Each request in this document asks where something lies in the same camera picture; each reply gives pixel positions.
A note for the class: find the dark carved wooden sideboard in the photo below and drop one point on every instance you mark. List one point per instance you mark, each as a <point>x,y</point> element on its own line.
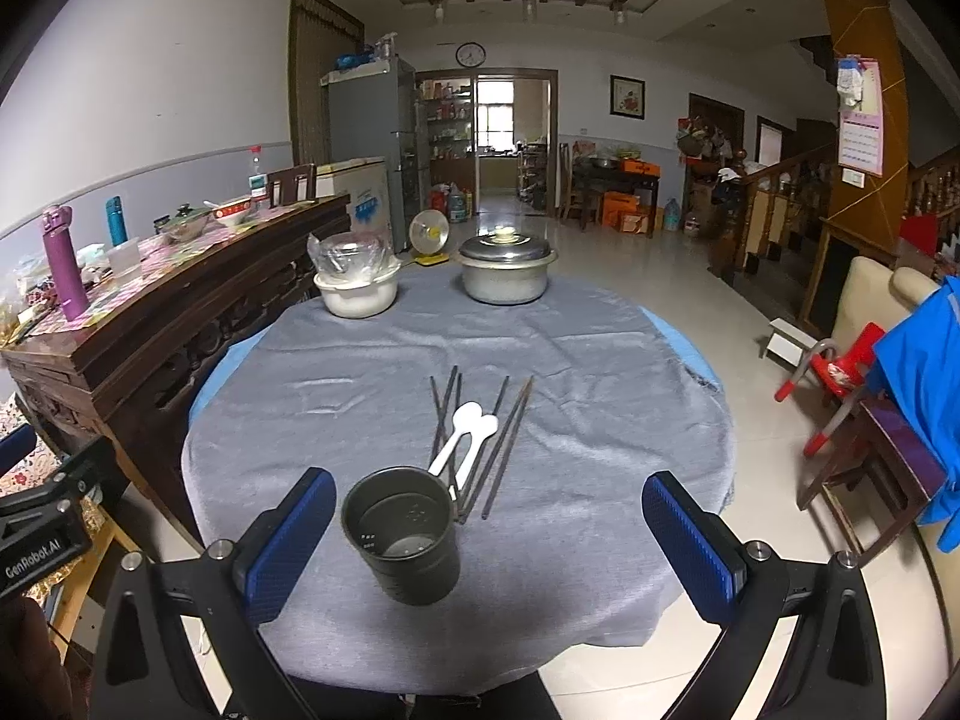
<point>133,376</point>

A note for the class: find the red patterned white bowl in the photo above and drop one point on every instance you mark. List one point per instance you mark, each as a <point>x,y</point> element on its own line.
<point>232,213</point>

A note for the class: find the small white step stool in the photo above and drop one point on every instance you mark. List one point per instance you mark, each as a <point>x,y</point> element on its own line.
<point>786,342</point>

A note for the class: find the blue water jug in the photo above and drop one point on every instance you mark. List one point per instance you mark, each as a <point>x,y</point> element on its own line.
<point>672,216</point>

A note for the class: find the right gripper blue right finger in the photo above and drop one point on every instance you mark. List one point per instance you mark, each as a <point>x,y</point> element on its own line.
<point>700,548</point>

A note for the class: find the red plastic child chair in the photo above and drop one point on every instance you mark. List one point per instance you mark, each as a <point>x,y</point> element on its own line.
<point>842,376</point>

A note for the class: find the grey table cloth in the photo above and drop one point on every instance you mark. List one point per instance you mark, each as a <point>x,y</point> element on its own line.
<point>564,559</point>

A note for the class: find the round wall clock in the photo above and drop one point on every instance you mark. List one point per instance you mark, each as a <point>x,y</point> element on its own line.
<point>470,55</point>

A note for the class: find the blue jacket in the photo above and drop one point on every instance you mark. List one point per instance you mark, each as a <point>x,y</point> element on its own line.
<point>918,363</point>

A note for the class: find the glass lidded bowl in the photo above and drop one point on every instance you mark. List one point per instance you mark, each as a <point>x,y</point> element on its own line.
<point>187,224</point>

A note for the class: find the wooden column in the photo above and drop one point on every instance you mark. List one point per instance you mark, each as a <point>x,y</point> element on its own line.
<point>870,182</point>

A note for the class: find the teal thermos bottle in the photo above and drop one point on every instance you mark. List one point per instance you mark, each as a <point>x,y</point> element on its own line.
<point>115,221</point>

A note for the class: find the small yellow desk fan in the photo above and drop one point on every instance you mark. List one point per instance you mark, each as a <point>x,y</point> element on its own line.
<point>428,236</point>

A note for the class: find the dark wooden chair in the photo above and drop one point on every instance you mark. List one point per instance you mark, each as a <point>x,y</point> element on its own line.
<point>885,451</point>

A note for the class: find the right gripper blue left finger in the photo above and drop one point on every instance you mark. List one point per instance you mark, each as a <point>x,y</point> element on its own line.
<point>273,553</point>

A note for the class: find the clear plastic drink bottle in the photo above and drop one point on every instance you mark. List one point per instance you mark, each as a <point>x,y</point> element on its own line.
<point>257,180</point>

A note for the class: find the dark metal utensil cup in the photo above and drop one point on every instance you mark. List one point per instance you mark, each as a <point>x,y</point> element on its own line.
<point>401,521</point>

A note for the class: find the orange cardboard box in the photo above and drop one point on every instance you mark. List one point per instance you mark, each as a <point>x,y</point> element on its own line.
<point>624,213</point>

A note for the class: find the purple water bottle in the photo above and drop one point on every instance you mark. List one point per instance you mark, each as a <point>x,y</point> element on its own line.
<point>61,257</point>

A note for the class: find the white plastic spoon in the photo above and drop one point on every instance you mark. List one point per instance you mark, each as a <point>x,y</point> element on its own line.
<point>464,418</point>
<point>480,431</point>

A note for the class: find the wooden stair railing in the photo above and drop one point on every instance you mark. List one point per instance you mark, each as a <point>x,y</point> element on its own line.
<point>778,206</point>

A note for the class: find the white chest freezer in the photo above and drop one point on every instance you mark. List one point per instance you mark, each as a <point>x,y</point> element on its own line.
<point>364,181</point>

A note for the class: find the aluminium pot with lid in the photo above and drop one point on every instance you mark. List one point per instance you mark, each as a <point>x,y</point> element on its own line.
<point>505,267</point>

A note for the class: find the white bowl with plastic bag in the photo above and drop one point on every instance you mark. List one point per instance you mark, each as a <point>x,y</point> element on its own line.
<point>355,272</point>

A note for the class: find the pink wall calendar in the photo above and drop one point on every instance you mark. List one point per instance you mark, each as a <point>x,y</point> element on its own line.
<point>861,115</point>

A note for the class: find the grey refrigerator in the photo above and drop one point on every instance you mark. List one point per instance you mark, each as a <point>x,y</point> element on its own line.
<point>372,114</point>

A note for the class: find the framed wall picture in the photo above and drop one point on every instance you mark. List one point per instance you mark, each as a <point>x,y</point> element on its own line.
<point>627,97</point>

